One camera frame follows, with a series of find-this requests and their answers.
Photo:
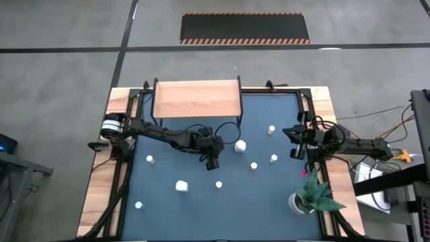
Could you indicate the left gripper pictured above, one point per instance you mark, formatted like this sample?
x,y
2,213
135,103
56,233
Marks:
x,y
210,144

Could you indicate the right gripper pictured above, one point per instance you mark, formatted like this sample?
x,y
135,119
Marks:
x,y
312,138

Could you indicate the large white medicine bottle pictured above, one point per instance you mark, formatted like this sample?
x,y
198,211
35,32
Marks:
x,y
240,146
181,186

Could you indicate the small white piece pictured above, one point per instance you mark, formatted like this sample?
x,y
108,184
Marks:
x,y
218,184
138,204
150,158

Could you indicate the orange translucent pill bottle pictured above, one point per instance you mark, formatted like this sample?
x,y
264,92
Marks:
x,y
253,165

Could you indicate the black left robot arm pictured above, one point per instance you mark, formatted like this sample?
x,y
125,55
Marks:
x,y
161,133

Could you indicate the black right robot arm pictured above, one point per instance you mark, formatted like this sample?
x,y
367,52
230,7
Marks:
x,y
363,146

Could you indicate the small red tag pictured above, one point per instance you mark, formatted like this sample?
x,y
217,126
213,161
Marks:
x,y
305,173

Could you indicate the black table clamp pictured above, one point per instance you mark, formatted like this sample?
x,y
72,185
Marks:
x,y
269,84
145,85

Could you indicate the green snake plant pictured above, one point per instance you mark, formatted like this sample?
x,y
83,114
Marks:
x,y
315,198

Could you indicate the white round plant pot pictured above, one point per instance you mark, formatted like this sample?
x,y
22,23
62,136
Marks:
x,y
293,205

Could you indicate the blue-grey table mat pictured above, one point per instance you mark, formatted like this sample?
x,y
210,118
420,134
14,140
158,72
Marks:
x,y
201,215

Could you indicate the black desk beam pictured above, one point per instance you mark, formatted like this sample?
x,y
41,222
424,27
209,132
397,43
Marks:
x,y
386,181

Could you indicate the white sheet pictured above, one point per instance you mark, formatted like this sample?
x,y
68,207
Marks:
x,y
373,203

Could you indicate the yellow power splitter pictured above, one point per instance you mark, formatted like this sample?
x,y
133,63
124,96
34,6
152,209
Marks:
x,y
403,156

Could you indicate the black hazard-striped floor mat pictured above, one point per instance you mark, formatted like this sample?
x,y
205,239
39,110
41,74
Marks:
x,y
245,28

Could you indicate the dark grey equipment panel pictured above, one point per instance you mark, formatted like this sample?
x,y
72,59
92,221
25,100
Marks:
x,y
422,127

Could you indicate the rack device with lights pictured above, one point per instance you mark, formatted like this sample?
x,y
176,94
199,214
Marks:
x,y
425,215

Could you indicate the grey metal desk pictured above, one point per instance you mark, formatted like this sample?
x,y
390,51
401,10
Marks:
x,y
20,164

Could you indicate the black device with blue light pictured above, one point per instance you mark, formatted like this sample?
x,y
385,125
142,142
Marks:
x,y
6,144

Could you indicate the wooden shelf with black frame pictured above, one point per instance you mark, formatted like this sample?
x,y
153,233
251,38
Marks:
x,y
198,99

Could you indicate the black aluminium table frame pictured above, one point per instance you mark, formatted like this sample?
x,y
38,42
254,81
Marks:
x,y
119,201

